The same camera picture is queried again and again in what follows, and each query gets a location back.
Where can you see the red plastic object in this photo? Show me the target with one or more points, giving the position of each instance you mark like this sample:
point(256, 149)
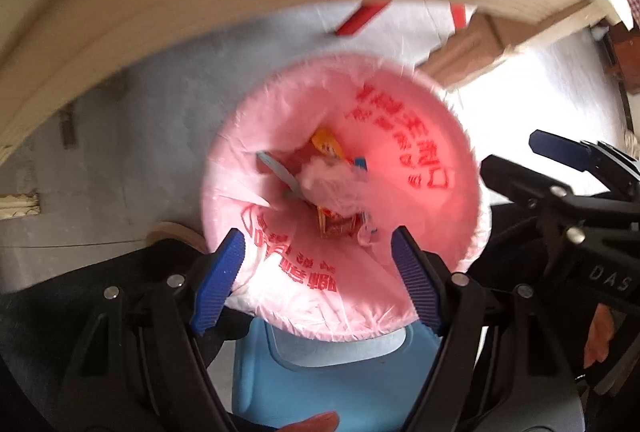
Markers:
point(362, 16)

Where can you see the beige soled shoe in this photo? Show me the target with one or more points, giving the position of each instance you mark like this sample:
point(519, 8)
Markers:
point(175, 232)

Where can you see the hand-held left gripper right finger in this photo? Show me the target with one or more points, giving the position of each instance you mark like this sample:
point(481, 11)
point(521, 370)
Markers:
point(417, 282)

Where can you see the clear plastic wrapper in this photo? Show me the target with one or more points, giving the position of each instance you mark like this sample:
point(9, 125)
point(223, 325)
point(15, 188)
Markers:
point(370, 232)

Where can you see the person's right hand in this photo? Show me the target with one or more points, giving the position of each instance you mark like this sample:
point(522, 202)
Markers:
point(602, 337)

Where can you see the white tissue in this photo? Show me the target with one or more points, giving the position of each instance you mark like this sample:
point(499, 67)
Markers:
point(332, 184)

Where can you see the bin with pink bag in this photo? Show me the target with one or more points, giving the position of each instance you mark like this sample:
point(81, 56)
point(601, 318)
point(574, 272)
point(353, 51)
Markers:
point(415, 161)

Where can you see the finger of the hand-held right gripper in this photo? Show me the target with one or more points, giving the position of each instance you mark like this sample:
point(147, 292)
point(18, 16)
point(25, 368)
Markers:
point(557, 149)
point(520, 184)

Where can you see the light blue plastic stool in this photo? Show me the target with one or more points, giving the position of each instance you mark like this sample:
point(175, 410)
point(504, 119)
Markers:
point(320, 382)

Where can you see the light blue strip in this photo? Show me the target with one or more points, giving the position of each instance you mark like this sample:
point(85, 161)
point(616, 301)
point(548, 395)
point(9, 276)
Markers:
point(280, 173)

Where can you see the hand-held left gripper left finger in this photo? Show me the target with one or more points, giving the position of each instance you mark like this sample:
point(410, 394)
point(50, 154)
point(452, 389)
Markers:
point(220, 282)

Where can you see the brown wooden cabinet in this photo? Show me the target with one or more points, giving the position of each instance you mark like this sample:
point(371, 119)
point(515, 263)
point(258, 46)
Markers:
point(614, 51)

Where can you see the yellow packet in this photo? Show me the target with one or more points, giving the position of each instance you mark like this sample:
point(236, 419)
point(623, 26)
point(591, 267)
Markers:
point(327, 144)

